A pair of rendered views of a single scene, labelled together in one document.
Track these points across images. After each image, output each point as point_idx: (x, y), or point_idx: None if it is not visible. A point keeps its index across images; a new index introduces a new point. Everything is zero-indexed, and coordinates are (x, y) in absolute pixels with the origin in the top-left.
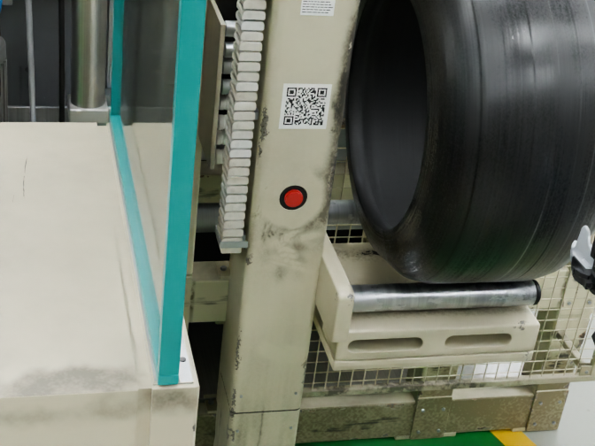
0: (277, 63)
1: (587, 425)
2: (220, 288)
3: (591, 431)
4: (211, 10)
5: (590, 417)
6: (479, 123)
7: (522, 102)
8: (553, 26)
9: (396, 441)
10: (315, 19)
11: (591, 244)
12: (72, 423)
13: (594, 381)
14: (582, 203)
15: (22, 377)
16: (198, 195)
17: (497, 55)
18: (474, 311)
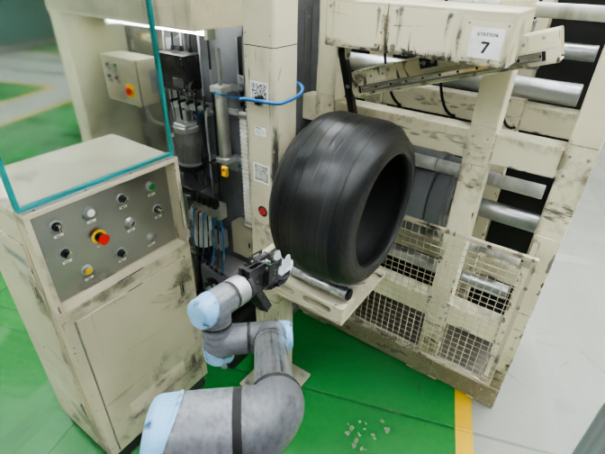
0: (250, 152)
1: (511, 418)
2: None
3: (510, 422)
4: None
5: (518, 415)
6: (275, 192)
7: (292, 188)
8: (321, 158)
9: (405, 365)
10: (260, 137)
11: (293, 263)
12: (5, 215)
13: (542, 404)
14: (316, 247)
15: (4, 197)
16: None
17: (289, 164)
18: (323, 291)
